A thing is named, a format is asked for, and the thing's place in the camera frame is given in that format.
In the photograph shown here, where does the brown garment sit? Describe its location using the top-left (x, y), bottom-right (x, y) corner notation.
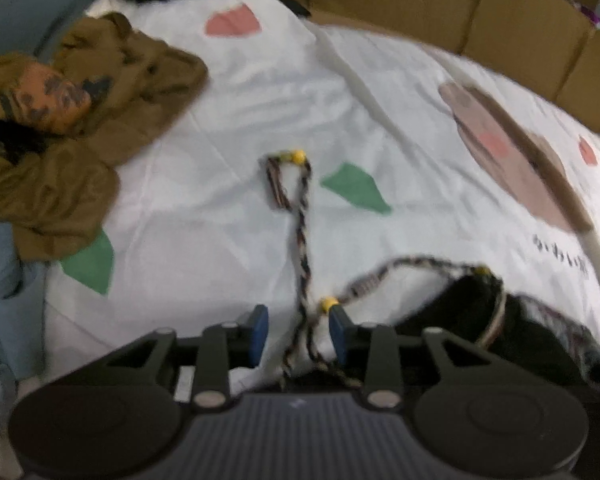
top-left (0, 12), bottom-right (210, 261)

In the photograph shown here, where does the black cloth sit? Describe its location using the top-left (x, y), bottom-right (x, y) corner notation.
top-left (267, 0), bottom-right (312, 18)

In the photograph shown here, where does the black garment patterned lining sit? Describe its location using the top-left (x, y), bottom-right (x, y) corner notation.
top-left (260, 149), bottom-right (600, 391)

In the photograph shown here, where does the brown cardboard sheet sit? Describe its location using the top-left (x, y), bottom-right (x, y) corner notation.
top-left (272, 0), bottom-right (600, 148)

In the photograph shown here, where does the white bear-print blanket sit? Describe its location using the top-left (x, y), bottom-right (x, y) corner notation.
top-left (42, 0), bottom-right (600, 396)

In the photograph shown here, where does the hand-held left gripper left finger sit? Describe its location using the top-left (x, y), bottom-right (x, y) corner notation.
top-left (92, 304), bottom-right (270, 411)

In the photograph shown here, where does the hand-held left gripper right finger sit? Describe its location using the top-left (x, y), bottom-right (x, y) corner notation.
top-left (328, 305), bottom-right (496, 411)

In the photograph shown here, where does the light blue denim garment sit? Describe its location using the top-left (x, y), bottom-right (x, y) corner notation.
top-left (0, 222), bottom-right (48, 381)

